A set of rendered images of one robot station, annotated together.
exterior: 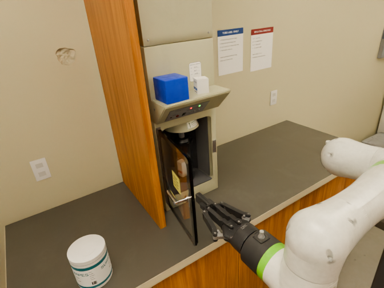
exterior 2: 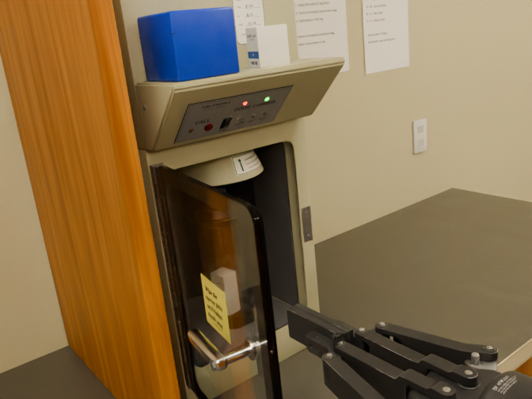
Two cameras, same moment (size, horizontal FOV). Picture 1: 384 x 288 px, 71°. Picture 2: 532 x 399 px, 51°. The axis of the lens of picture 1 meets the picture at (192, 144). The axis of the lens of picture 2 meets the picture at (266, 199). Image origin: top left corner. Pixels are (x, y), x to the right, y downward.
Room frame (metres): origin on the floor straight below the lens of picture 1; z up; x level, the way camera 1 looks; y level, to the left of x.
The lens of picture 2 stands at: (0.22, 0.05, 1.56)
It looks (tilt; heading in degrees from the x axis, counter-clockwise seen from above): 17 degrees down; 355
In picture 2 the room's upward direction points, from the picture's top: 6 degrees counter-clockwise
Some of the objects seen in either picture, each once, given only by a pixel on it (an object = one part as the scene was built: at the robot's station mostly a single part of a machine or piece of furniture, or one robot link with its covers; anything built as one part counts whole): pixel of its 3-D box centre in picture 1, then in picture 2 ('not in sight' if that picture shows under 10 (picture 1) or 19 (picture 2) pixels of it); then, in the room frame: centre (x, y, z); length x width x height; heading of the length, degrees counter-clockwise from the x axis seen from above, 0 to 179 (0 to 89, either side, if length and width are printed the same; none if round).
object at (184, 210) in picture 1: (176, 186); (217, 321); (0.91, 0.07, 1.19); 0.30 x 0.01 x 0.40; 23
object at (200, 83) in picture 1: (200, 84); (267, 46); (1.12, -0.06, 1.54); 0.05 x 0.05 x 0.06; 15
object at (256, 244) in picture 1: (261, 250); not in sight; (0.45, -0.14, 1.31); 0.09 x 0.06 x 0.12; 121
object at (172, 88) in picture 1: (171, 88); (188, 44); (1.04, 0.06, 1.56); 0.10 x 0.10 x 0.09; 31
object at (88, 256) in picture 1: (91, 262); not in sight; (0.72, 0.41, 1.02); 0.13 x 0.13 x 0.15
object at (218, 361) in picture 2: (176, 196); (219, 344); (0.83, 0.07, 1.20); 0.10 x 0.05 x 0.03; 23
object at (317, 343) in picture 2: (203, 210); (321, 355); (0.62, -0.02, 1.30); 0.05 x 0.03 x 0.01; 31
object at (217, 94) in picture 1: (192, 106); (248, 101); (1.09, -0.02, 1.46); 0.32 x 0.12 x 0.10; 121
